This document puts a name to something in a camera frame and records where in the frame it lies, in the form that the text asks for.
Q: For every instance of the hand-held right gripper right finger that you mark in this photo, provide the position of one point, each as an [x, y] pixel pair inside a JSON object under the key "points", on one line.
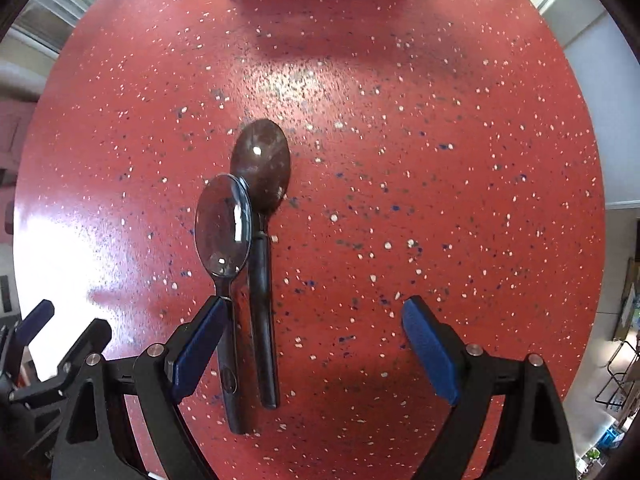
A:
{"points": [[432, 350]]}

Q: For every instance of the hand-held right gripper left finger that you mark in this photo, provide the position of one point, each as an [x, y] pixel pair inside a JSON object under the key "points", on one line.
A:
{"points": [[200, 347]]}

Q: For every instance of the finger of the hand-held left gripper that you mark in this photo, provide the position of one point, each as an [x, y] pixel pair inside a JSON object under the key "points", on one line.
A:
{"points": [[92, 335], [32, 320]]}

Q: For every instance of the pink plastic stool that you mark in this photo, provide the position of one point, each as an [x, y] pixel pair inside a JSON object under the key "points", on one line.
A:
{"points": [[15, 132]]}

